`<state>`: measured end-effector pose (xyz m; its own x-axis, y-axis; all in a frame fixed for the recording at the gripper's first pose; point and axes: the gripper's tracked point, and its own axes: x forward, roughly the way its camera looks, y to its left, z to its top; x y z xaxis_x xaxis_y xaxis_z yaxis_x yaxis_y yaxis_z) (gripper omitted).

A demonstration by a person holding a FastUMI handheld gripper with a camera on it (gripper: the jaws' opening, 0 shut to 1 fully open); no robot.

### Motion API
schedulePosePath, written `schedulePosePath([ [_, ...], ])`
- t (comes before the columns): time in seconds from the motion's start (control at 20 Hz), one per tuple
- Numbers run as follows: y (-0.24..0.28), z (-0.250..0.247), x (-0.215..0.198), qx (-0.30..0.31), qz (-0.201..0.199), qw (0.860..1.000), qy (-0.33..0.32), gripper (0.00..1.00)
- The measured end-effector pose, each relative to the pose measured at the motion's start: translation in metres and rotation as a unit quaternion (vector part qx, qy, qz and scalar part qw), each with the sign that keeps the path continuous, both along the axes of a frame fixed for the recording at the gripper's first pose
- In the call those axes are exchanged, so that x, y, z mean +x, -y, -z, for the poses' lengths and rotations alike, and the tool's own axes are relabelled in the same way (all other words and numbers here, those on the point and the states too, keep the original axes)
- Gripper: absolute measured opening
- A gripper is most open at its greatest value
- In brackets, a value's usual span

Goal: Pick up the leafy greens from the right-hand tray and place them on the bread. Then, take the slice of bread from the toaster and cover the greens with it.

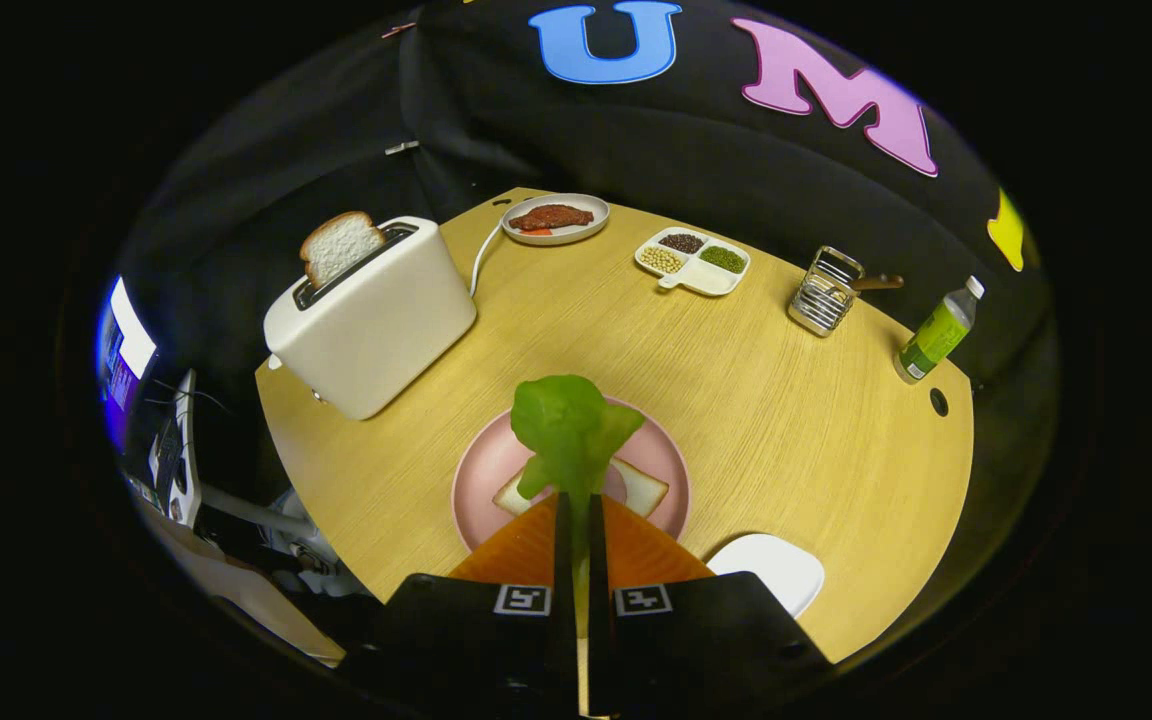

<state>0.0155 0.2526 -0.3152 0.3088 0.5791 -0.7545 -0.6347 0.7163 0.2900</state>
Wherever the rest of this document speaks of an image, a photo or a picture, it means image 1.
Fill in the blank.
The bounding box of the red meat slice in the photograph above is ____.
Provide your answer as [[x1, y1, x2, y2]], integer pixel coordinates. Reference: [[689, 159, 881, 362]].
[[508, 204, 596, 233]]

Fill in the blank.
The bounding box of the black backdrop cloth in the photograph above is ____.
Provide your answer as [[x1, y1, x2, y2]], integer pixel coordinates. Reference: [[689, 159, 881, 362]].
[[106, 0, 1062, 471]]

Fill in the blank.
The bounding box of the pink round plate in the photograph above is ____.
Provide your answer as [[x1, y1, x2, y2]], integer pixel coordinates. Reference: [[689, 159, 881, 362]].
[[451, 396, 692, 554]]

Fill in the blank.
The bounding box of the white toaster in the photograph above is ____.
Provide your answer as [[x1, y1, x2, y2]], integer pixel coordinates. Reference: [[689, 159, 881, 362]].
[[263, 216, 478, 421]]

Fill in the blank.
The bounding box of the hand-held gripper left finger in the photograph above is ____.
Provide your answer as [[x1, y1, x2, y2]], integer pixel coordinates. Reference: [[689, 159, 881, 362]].
[[356, 492, 579, 720]]

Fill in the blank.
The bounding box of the green label plastic bottle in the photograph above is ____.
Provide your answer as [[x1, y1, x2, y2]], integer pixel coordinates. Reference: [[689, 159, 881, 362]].
[[893, 276, 986, 385]]

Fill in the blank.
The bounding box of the white toaster cable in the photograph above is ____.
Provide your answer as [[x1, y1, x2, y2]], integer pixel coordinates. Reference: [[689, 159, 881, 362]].
[[468, 221, 507, 298]]

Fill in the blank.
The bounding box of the toasted bread slice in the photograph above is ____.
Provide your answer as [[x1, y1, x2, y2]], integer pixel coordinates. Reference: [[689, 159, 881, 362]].
[[299, 211, 387, 290]]

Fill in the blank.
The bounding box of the white bread slice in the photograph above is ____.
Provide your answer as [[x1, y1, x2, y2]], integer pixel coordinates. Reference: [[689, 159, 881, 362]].
[[493, 458, 670, 519]]

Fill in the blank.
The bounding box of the green lettuce leaf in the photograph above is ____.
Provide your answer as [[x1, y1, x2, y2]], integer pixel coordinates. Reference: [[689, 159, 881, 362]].
[[510, 375, 648, 636]]

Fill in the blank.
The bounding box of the metal wire rack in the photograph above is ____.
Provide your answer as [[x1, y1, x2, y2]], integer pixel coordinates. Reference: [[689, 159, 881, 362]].
[[787, 246, 866, 338]]

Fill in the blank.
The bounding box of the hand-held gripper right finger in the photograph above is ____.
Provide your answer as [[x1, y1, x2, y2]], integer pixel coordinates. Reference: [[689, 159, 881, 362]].
[[586, 492, 834, 720]]

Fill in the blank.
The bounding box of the small grey plate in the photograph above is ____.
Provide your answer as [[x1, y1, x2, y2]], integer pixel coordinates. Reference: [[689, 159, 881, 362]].
[[501, 193, 611, 247]]

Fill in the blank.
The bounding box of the white square plate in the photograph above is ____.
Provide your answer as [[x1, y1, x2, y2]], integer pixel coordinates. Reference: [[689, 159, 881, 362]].
[[706, 533, 826, 619]]

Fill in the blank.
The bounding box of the computer monitor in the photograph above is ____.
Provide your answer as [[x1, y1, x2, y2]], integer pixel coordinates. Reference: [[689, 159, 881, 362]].
[[96, 275, 159, 451]]

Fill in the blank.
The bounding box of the white divided dish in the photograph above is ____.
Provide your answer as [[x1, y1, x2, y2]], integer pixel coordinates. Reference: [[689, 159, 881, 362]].
[[634, 226, 752, 298]]

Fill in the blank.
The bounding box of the white and black device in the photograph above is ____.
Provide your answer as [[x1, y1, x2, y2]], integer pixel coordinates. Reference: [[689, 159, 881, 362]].
[[144, 368, 203, 528]]

